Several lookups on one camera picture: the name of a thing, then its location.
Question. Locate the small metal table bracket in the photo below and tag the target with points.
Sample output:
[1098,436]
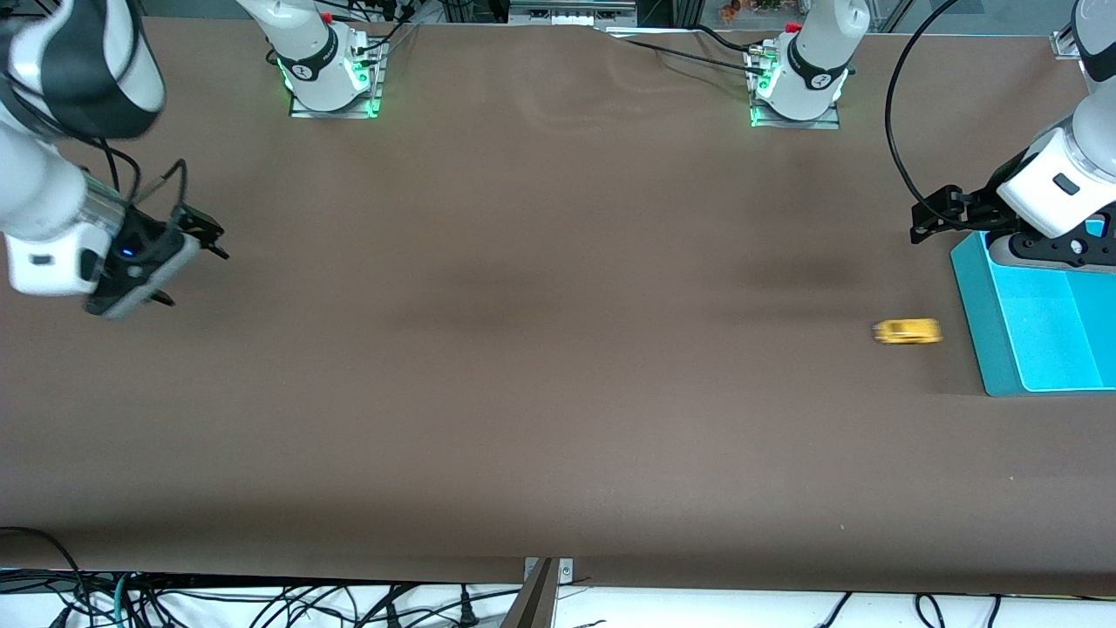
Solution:
[565,571]

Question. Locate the dark table support beam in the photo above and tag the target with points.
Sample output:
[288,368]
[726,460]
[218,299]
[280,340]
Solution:
[532,602]

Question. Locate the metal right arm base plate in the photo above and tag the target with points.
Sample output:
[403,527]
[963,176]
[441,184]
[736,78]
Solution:
[336,113]

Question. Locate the brown table cover sheet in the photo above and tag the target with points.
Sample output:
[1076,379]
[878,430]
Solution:
[558,419]

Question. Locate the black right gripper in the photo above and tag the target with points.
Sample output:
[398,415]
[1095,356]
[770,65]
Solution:
[150,240]

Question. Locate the teal plastic bin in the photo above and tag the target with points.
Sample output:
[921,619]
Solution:
[1046,331]

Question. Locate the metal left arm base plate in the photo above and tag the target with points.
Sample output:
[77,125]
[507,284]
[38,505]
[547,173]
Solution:
[793,124]

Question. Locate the yellow beetle toy car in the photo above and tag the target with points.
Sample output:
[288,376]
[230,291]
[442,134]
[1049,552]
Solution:
[907,331]

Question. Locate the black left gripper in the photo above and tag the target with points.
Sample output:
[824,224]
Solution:
[983,204]

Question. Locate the aluminium frame rail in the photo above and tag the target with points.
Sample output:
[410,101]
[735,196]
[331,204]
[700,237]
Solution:
[571,13]

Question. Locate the metal corner bracket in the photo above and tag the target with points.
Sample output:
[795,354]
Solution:
[1062,45]

